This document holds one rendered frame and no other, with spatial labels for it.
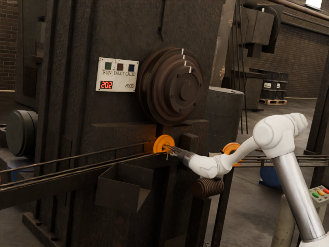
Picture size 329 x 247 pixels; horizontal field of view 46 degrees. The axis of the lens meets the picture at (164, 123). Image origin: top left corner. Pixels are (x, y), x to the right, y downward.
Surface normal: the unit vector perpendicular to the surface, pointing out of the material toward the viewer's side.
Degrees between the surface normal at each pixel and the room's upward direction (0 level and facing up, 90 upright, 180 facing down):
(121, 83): 90
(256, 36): 92
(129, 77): 90
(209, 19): 90
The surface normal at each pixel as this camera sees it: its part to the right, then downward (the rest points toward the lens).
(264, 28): 0.58, 0.27
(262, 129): -0.68, 0.01
